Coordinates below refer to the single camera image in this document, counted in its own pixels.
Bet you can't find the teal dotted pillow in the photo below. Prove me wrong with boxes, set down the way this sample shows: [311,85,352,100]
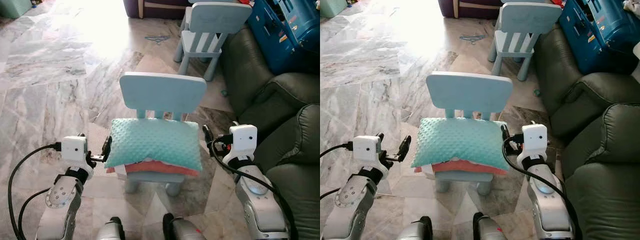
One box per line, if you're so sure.
[411,117,510,169]
[104,118,204,172]

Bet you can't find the coral pink pillow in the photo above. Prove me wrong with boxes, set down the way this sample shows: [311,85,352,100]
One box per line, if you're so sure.
[106,160,201,177]
[414,159,508,176]

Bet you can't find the grey-green leather sofa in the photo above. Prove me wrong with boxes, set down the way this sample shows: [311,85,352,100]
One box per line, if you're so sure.
[220,25,321,240]
[532,24,640,240]

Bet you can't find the silver left robot leg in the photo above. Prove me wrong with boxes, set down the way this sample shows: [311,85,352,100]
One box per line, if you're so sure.
[95,216,126,240]
[397,216,433,240]

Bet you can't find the silver robot leg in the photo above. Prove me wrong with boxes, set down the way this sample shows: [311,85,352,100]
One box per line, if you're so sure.
[397,216,433,240]
[472,212,508,240]
[95,216,126,240]
[162,213,207,240]

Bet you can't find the silver right robot leg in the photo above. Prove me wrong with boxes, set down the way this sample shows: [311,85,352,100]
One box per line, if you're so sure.
[162,213,207,240]
[472,212,508,240]

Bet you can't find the dark blue suitcase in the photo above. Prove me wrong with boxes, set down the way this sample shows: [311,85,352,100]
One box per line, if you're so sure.
[558,0,640,76]
[247,0,321,76]

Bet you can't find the dark purple furniture base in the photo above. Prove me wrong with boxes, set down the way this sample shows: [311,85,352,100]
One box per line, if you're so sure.
[123,0,193,20]
[438,0,506,20]

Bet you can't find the green storage box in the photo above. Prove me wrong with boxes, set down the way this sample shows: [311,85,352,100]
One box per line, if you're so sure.
[320,0,348,19]
[0,0,33,19]

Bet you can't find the white drawer cabinet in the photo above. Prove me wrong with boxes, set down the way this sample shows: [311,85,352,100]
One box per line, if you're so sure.
[631,42,640,83]

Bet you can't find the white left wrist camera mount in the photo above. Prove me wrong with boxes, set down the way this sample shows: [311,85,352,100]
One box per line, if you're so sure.
[353,135,386,178]
[60,135,95,180]

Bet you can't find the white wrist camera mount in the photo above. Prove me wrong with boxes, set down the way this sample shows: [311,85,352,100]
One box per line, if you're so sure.
[353,135,386,178]
[516,124,548,168]
[60,135,95,180]
[222,125,258,168]

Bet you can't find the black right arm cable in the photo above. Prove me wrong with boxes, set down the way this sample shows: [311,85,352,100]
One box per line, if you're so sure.
[209,135,300,240]
[501,135,583,240]

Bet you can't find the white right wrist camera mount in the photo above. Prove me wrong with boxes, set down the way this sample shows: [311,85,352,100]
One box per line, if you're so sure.
[516,124,548,168]
[222,125,258,168]

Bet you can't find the black left wrist camera cable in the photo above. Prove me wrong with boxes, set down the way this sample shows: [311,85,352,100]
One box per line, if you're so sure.
[7,142,63,240]
[320,142,355,158]

